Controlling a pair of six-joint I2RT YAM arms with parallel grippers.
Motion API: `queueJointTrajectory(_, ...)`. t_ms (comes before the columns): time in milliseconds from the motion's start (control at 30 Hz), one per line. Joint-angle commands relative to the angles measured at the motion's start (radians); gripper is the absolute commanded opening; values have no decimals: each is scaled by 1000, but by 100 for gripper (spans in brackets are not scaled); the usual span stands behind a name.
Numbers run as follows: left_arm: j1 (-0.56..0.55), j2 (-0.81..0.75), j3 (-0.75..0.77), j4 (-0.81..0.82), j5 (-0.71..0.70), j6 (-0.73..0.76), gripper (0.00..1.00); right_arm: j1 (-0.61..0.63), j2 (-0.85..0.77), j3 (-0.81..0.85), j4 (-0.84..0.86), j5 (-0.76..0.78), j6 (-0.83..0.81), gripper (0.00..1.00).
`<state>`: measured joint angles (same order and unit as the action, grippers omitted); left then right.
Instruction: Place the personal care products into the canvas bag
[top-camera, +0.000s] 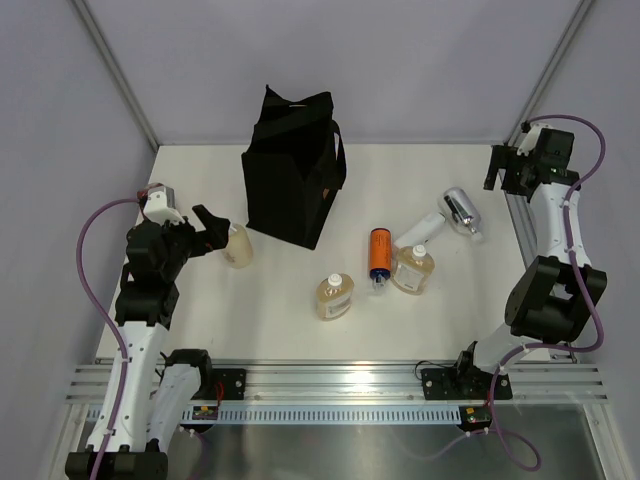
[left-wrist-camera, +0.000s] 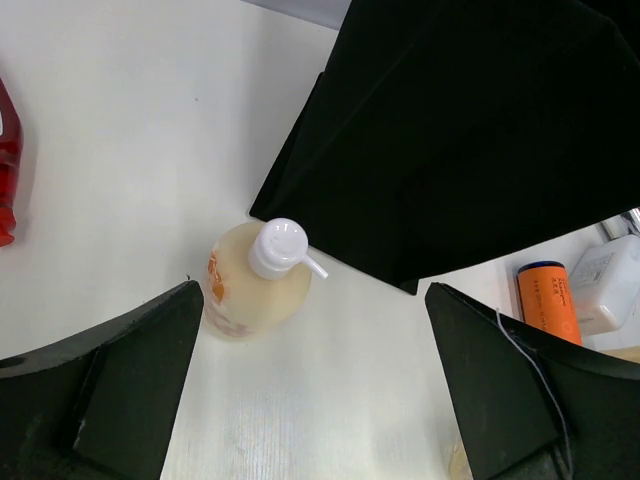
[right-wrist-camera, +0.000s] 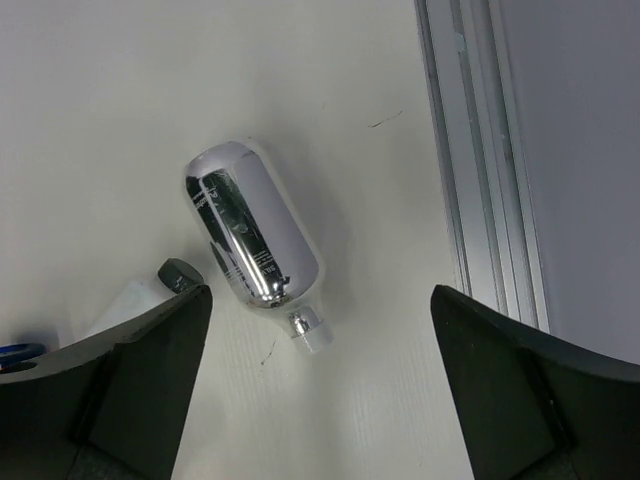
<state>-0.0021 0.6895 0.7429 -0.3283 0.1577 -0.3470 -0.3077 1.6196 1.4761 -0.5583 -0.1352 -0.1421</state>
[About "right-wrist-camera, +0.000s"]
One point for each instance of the white tube dark cap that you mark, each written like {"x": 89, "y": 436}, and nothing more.
{"x": 141, "y": 295}

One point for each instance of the orange spray can blue cap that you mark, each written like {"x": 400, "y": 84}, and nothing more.
{"x": 16, "y": 353}

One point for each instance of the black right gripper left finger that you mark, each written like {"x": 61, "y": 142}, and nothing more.
{"x": 112, "y": 406}

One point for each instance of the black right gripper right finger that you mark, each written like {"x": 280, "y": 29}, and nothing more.
{"x": 533, "y": 406}

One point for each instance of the aluminium frame rail right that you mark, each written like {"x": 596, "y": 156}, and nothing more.
{"x": 482, "y": 160}

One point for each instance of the silver chrome bottle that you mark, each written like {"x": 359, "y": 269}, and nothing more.
{"x": 262, "y": 250}

